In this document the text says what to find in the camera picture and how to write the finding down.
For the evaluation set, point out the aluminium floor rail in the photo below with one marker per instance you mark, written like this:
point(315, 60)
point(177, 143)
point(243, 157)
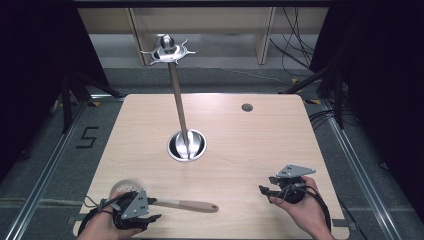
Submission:
point(360, 173)
point(43, 176)

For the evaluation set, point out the light wooden shelf unit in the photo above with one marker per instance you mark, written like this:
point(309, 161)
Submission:
point(213, 20)

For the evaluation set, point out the black tripod stand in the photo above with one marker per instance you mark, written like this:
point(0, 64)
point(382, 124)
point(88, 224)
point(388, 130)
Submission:
point(333, 86)
point(71, 96)

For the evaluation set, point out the metal hook rack stand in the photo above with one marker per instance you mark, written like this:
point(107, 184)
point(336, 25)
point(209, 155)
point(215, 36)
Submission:
point(180, 111)

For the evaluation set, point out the person's left hand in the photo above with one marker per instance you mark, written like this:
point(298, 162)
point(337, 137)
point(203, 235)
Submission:
point(100, 221)

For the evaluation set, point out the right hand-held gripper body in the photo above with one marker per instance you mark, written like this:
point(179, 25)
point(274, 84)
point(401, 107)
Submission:
point(290, 186)

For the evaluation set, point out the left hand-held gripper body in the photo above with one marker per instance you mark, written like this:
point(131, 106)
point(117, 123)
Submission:
point(135, 206)

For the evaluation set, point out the person's right hand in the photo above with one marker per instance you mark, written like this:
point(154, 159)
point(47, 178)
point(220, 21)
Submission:
point(308, 213)

